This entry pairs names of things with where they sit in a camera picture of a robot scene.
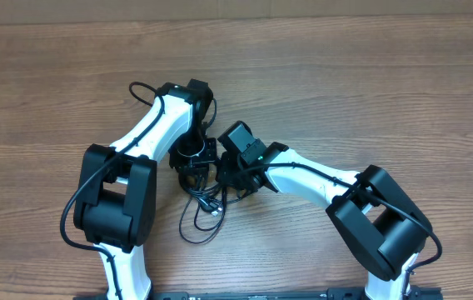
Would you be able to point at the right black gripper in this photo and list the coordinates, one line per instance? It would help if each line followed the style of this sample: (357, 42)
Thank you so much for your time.
(223, 177)

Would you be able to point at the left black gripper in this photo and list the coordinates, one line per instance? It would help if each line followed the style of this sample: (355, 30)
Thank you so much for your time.
(191, 167)

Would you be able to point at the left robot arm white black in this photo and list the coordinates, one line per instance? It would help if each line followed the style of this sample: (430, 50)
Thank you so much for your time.
(115, 202)

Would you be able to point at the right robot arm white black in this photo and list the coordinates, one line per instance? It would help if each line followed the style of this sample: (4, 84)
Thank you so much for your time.
(382, 227)

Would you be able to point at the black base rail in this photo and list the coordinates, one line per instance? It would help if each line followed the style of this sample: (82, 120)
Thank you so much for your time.
(337, 293)

